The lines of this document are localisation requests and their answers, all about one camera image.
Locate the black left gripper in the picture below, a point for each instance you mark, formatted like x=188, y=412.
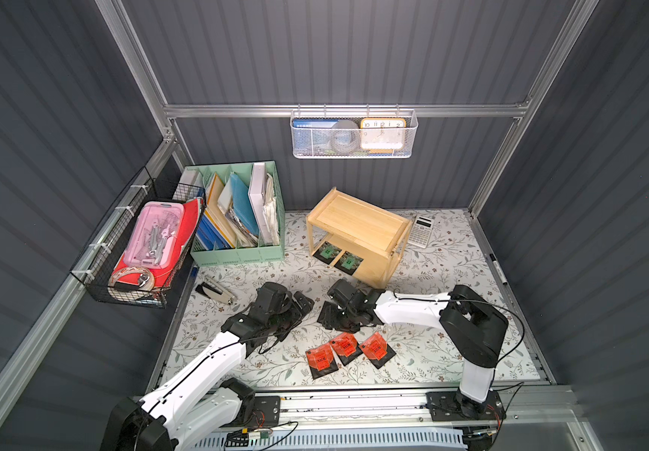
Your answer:
x=297, y=304

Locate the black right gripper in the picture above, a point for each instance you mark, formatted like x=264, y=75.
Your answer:
x=331, y=315

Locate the red tea bag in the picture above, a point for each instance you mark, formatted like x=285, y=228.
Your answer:
x=321, y=361
x=377, y=350
x=346, y=348

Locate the green tea bag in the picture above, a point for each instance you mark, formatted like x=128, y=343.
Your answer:
x=348, y=263
x=327, y=253

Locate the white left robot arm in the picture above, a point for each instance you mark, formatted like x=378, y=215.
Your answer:
x=197, y=400

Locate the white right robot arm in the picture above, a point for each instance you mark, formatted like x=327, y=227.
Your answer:
x=475, y=327

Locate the light wooden two-tier shelf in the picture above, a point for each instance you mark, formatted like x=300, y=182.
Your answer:
x=377, y=236

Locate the green file organizer box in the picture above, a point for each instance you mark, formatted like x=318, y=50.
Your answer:
x=243, y=218

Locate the white scientific calculator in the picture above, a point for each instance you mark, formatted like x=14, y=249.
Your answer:
x=421, y=231

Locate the clear tape dispenser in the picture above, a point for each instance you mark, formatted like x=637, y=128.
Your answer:
x=137, y=278

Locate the pink plastic tool case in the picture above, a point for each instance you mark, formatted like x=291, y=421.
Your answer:
x=151, y=244

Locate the black marker pen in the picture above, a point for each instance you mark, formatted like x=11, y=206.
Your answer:
x=498, y=269

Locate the grey tape roll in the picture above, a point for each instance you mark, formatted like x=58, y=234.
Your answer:
x=345, y=136

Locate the blue box in basket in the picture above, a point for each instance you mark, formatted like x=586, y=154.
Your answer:
x=312, y=137

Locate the yellow white alarm clock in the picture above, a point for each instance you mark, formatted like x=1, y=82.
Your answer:
x=382, y=134

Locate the white mesh hanging basket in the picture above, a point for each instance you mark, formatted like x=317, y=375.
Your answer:
x=357, y=114

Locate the black wire wall basket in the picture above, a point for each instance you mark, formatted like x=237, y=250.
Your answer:
x=95, y=276

